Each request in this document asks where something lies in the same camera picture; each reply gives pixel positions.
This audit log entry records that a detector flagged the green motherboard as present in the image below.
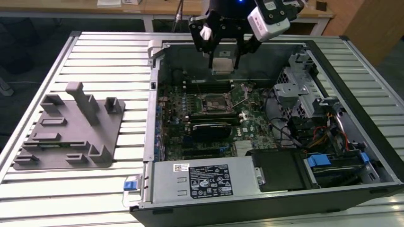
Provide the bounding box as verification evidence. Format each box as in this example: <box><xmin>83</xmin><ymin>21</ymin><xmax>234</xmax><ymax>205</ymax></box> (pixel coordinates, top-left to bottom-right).
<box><xmin>155</xmin><ymin>79</ymin><xmax>286</xmax><ymax>162</ymax></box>

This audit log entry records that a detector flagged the red wire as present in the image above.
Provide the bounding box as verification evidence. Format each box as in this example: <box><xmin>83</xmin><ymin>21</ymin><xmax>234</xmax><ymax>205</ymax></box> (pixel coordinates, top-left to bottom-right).
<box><xmin>342</xmin><ymin>131</ymin><xmax>353</xmax><ymax>152</ymax></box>

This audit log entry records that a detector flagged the CPU socket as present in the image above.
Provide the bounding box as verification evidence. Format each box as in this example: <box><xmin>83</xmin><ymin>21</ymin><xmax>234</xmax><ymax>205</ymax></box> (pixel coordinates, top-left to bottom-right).
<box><xmin>197</xmin><ymin>93</ymin><xmax>235</xmax><ymax>116</ymax></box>

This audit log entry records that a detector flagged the blue disk carrier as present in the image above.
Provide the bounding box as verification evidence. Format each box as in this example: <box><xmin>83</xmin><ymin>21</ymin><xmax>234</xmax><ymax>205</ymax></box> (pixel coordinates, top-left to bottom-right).
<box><xmin>305</xmin><ymin>152</ymin><xmax>370</xmax><ymax>187</ymax></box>

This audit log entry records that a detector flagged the black PC case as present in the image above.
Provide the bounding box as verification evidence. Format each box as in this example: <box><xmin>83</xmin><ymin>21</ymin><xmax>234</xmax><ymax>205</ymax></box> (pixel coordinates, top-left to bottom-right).
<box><xmin>127</xmin><ymin>39</ymin><xmax>404</xmax><ymax>227</ymax></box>

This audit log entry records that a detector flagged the wooden desk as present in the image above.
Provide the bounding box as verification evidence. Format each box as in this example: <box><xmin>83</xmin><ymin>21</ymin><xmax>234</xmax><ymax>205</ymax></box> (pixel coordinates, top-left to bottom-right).
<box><xmin>0</xmin><ymin>0</ymin><xmax>334</xmax><ymax>36</ymax></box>

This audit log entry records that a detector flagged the white paper box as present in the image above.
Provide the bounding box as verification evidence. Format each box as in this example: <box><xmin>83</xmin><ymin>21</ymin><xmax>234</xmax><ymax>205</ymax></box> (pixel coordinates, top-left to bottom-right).
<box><xmin>95</xmin><ymin>0</ymin><xmax>122</xmax><ymax>7</ymax></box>

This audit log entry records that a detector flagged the black expansion slot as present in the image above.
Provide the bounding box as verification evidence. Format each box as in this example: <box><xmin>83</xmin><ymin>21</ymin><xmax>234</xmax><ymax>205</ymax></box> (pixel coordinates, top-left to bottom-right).
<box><xmin>183</xmin><ymin>148</ymin><xmax>221</xmax><ymax>158</ymax></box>

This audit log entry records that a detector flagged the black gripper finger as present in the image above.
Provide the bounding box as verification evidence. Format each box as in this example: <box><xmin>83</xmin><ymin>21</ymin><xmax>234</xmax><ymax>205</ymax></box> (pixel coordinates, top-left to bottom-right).
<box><xmin>231</xmin><ymin>22</ymin><xmax>262</xmax><ymax>70</ymax></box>
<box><xmin>187</xmin><ymin>16</ymin><xmax>221</xmax><ymax>69</ymax></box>

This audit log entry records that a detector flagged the grey parts rack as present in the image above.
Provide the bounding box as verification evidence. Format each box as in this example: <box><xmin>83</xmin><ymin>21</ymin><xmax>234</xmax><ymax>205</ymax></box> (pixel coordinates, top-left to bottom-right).
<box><xmin>11</xmin><ymin>81</ymin><xmax>126</xmax><ymax>170</ymax></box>

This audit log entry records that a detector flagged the brown wooden cabinet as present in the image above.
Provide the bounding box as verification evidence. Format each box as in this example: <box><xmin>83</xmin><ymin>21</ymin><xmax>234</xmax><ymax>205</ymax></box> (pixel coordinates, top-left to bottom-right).
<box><xmin>321</xmin><ymin>0</ymin><xmax>404</xmax><ymax>68</ymax></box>

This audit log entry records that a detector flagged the grey metal foot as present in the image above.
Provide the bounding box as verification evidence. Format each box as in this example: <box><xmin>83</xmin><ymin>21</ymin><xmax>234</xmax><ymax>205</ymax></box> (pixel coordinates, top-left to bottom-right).
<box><xmin>0</xmin><ymin>77</ymin><xmax>14</xmax><ymax>96</ymax></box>

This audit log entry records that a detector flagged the small silver heatsink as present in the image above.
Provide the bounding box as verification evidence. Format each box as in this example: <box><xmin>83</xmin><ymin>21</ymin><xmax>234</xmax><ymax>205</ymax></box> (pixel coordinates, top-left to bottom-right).
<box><xmin>234</xmin><ymin>140</ymin><xmax>254</xmax><ymax>157</ymax></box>

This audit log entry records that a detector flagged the black plastic air shroud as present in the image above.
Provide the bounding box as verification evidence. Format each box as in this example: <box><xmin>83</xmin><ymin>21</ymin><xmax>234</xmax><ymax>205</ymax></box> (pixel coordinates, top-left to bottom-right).
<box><xmin>245</xmin><ymin>148</ymin><xmax>319</xmax><ymax>192</ymax></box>

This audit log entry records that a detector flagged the silver power supply unit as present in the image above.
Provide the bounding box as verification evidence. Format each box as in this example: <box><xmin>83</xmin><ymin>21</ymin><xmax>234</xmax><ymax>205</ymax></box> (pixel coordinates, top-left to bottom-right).
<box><xmin>138</xmin><ymin>157</ymin><xmax>265</xmax><ymax>207</ymax></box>

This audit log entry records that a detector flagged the black office chair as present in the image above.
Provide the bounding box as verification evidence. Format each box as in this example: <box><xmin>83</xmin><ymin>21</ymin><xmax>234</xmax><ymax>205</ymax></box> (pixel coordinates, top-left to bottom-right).
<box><xmin>0</xmin><ymin>16</ymin><xmax>38</xmax><ymax>75</ymax></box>

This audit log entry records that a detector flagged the black graphics card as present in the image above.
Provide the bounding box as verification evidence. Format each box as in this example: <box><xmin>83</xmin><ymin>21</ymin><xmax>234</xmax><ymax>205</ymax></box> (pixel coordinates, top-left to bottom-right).
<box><xmin>190</xmin><ymin>122</ymin><xmax>233</xmax><ymax>143</ymax></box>

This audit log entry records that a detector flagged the black cable silver plug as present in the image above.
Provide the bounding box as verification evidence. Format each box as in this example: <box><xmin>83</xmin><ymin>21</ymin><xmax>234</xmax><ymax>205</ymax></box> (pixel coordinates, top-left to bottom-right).
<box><xmin>171</xmin><ymin>0</ymin><xmax>186</xmax><ymax>33</ymax></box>

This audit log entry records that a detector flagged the yellow wire bundle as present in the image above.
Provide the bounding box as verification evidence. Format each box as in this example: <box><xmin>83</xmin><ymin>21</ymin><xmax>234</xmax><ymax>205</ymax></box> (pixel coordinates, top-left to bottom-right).
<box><xmin>303</xmin><ymin>134</ymin><xmax>330</xmax><ymax>154</ymax></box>

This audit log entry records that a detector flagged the silver CPU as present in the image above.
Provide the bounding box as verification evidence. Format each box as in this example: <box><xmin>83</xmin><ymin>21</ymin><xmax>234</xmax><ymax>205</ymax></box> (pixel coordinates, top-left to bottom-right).
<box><xmin>211</xmin><ymin>58</ymin><xmax>235</xmax><ymax>74</ymax></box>

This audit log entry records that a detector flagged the thick black cable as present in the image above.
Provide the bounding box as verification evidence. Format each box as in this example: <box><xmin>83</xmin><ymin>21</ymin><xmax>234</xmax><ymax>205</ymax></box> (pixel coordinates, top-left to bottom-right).
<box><xmin>266</xmin><ymin>117</ymin><xmax>305</xmax><ymax>149</ymax></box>

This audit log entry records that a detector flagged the metal drive cage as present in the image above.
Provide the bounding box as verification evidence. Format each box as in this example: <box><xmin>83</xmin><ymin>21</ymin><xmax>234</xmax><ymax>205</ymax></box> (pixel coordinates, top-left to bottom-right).
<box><xmin>273</xmin><ymin>53</ymin><xmax>329</xmax><ymax>119</ymax></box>

